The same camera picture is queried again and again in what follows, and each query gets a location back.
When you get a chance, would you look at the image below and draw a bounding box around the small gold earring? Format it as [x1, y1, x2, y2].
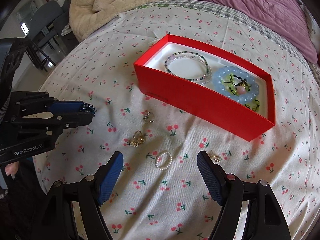
[209, 151, 222, 163]

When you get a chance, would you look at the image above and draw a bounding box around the small white pearl ring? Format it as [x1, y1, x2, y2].
[154, 151, 173, 171]

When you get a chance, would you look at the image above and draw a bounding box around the multicolour seed bead necklace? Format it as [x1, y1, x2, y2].
[164, 50, 211, 82]

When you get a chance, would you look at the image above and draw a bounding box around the light blue bead bracelet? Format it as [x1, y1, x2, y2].
[213, 65, 261, 105]

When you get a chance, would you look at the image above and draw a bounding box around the red jewelry box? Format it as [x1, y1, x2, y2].
[133, 35, 276, 141]

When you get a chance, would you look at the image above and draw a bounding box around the left hand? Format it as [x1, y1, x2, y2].
[5, 161, 19, 176]

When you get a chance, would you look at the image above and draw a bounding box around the cherry print bed sheet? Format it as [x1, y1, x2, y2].
[33, 9, 319, 239]

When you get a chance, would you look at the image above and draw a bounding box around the grey chair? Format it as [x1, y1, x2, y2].
[26, 1, 79, 70]

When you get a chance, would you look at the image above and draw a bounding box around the grey plaid bed sheet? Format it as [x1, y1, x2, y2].
[136, 0, 319, 85]

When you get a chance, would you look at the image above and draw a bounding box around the purple quilt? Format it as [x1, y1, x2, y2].
[179, 0, 318, 65]

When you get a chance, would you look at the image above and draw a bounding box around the green bead black cord bracelet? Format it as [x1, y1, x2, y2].
[222, 74, 261, 112]

